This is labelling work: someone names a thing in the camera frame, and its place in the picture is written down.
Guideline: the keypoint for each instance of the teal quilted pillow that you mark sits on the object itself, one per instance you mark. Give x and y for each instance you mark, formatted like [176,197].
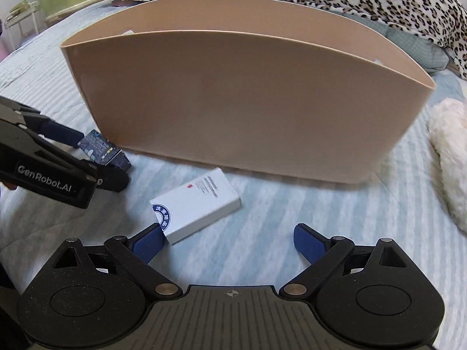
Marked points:
[428,55]

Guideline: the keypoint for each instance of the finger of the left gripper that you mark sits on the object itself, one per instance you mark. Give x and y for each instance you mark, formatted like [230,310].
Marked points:
[106,177]
[22,115]

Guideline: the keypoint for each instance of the dark blue small box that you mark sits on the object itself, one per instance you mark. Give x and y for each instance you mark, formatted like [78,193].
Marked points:
[102,151]

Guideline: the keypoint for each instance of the white wire rack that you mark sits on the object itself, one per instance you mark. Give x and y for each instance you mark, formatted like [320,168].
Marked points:
[23,22]

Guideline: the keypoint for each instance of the beige plastic storage bin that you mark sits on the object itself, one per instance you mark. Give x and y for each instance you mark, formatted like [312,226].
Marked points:
[259,85]

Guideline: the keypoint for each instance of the white fluffy plush toy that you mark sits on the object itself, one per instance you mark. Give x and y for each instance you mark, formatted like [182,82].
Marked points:
[447,135]

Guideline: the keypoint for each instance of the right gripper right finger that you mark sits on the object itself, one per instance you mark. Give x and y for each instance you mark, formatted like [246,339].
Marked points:
[324,256]

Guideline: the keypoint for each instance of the white blue card box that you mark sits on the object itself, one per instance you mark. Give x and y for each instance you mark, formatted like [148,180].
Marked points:
[191,207]

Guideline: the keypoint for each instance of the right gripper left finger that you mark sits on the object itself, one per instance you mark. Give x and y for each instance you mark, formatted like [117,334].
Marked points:
[134,256]

